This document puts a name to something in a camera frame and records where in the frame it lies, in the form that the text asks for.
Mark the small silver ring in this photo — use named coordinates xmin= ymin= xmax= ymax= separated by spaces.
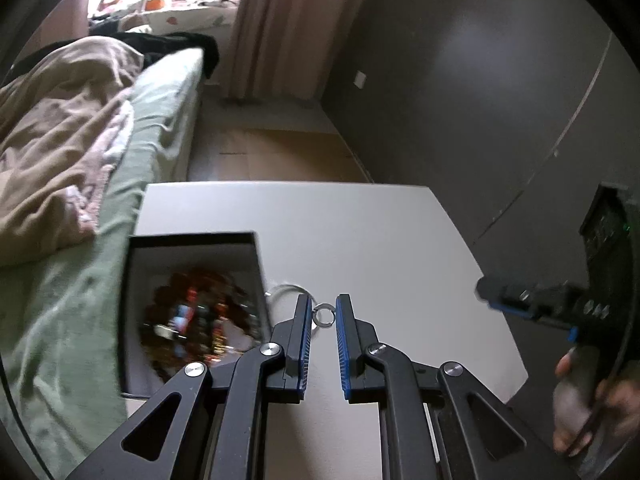
xmin=311 ymin=302 xmax=338 ymax=330

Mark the right hand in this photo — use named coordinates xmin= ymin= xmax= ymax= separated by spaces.
xmin=552 ymin=347 xmax=639 ymax=457

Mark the thin silver bangle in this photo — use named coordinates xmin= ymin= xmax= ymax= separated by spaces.
xmin=265 ymin=283 xmax=318 ymax=326

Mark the beige crumpled blanket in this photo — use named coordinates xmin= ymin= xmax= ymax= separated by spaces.
xmin=1 ymin=36 xmax=143 ymax=266

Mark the jewelry pile in box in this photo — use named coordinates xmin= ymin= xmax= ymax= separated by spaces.
xmin=138 ymin=268 xmax=270 ymax=382

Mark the white wall socket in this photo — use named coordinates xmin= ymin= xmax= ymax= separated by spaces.
xmin=354 ymin=70 xmax=367 ymax=89

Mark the black clothing on bed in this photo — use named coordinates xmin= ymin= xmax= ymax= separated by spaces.
xmin=89 ymin=30 xmax=222 ymax=82

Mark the green sheeted bed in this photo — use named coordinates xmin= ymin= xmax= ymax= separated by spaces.
xmin=1 ymin=48 xmax=204 ymax=479

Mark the pink beige curtain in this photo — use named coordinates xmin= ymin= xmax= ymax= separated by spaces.
xmin=220 ymin=0 xmax=362 ymax=101

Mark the black jewelry box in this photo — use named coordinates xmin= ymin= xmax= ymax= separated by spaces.
xmin=117 ymin=232 xmax=272 ymax=400

